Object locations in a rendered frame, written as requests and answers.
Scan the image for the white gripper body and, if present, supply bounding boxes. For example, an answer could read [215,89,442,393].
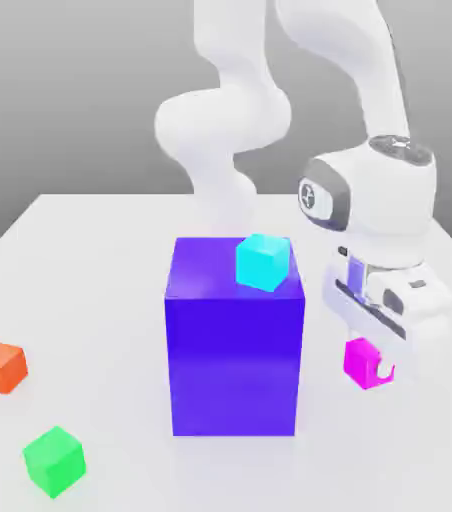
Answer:
[321,265,415,363]

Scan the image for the small magenta cube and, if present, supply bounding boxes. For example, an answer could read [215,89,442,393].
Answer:
[343,336,395,392]

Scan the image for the small cyan cube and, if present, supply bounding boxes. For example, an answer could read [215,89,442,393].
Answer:
[234,233,292,294]

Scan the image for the small green cube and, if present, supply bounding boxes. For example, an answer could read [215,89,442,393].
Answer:
[22,425,88,500]

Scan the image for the small orange cube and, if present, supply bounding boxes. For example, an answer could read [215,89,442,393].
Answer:
[0,341,30,396]

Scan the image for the large blue box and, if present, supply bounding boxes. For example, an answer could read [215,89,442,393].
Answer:
[164,236,306,438]

